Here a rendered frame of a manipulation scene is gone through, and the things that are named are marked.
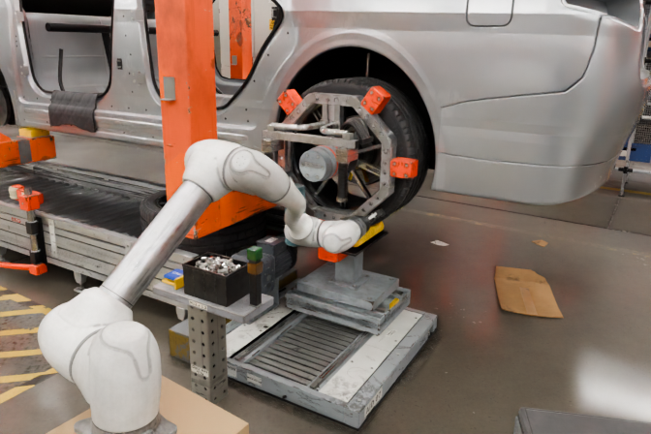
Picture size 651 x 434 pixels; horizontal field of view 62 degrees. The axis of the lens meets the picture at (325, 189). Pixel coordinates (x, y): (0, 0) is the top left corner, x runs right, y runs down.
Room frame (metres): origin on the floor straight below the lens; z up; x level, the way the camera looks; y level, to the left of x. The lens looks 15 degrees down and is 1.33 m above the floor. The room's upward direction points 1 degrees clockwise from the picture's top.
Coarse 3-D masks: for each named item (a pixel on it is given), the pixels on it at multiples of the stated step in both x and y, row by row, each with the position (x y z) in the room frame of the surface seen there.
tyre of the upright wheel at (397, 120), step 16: (336, 80) 2.32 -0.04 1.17; (352, 80) 2.29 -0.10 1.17; (368, 80) 2.35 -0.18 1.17; (304, 96) 2.39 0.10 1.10; (400, 96) 2.33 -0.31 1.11; (384, 112) 2.20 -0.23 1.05; (400, 112) 2.20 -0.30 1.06; (416, 112) 2.33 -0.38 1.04; (400, 128) 2.16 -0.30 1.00; (416, 128) 2.24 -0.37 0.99; (400, 144) 2.16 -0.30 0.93; (416, 144) 2.19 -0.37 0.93; (416, 176) 2.21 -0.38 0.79; (400, 192) 2.16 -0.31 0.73; (416, 192) 2.32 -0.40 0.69; (384, 208) 2.19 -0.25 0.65; (400, 208) 2.32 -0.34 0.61
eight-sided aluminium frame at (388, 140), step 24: (312, 96) 2.27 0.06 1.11; (336, 96) 2.22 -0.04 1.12; (360, 96) 2.20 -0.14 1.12; (288, 120) 2.33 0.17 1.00; (288, 144) 2.39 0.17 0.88; (384, 144) 2.10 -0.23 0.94; (288, 168) 2.38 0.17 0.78; (384, 168) 2.10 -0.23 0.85; (384, 192) 2.10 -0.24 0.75; (336, 216) 2.21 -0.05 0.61
